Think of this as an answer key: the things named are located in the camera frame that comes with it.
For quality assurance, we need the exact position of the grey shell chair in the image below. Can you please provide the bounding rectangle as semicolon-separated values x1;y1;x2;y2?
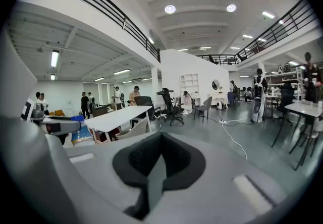
118;117;148;140

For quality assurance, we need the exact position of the white cubby shelf unit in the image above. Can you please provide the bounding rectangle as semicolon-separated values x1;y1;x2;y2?
179;73;202;106

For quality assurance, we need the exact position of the dark blue chair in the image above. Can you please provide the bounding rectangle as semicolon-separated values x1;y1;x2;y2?
227;91;237;107

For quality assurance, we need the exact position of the white floor cable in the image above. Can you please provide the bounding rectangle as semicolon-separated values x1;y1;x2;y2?
221;121;248;161

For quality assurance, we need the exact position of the white wheeled robot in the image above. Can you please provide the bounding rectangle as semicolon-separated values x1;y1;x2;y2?
250;68;269;124

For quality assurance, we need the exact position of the brown wooden desk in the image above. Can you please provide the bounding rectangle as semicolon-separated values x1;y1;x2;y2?
91;105;109;118

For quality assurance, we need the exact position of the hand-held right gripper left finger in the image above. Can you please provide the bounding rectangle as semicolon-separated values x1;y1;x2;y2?
0;117;165;224

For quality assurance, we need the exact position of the plastic bottle with blue cap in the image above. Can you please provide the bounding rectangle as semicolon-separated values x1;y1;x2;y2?
70;115;96;147

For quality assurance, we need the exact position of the black high-back office chair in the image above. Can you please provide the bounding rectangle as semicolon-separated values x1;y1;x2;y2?
156;88;185;127

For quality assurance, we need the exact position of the white table with black legs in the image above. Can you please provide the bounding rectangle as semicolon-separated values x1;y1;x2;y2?
271;100;323;171

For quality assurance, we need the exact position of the black floor cable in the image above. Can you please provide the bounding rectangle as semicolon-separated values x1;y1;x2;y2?
206;115;256;127

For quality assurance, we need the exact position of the white vanity with round mirror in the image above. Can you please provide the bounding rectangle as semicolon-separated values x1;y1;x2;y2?
207;79;229;110

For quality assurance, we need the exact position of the black mesh cantilever chair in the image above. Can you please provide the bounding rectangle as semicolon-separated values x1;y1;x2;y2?
133;96;162;121

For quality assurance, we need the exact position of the grey chair with blue seat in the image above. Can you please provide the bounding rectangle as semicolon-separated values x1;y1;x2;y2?
193;96;213;124

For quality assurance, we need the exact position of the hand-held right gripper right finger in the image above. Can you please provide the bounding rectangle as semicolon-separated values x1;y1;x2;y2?
141;132;290;224

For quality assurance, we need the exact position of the white shelving rack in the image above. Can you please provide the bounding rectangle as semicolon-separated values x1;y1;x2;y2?
266;66;303;104

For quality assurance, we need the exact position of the black balcony railing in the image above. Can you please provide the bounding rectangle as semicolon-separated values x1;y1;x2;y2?
196;0;319;66
34;0;162;63

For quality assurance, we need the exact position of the long white table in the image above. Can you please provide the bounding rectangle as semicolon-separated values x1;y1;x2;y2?
84;105;153;143

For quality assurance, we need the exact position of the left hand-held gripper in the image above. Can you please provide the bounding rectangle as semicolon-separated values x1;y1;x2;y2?
20;98;82;146

